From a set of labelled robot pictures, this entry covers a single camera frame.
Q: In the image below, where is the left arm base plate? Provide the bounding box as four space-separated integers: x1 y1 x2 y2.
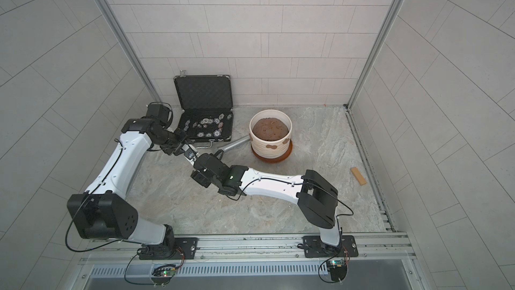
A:
137 237 198 261

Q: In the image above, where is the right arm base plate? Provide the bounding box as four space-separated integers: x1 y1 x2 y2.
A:
297 235 359 258

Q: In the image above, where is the white ceramic pot with soil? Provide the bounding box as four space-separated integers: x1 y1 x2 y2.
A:
249 109 293 163

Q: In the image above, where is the terracotta saucer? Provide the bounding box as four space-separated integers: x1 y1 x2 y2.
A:
251 140 294 164

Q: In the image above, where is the aluminium front rail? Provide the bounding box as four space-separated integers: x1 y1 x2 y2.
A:
78 231 415 267

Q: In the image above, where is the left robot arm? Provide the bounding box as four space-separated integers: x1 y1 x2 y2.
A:
67 102 186 252

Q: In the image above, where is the circuit board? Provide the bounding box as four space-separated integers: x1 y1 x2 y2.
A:
326 260 348 283
151 264 177 287

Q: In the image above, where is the right circuit board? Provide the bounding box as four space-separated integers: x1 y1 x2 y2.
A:
326 260 348 283

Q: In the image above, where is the left circuit board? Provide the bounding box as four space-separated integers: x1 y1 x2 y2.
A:
151 264 177 287

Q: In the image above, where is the black poker chip case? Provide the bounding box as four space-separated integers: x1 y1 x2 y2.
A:
174 75 234 143

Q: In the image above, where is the small wooden block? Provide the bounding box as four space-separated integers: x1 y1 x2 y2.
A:
350 167 367 185

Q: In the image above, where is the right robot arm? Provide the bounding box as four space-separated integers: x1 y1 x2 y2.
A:
185 151 341 247

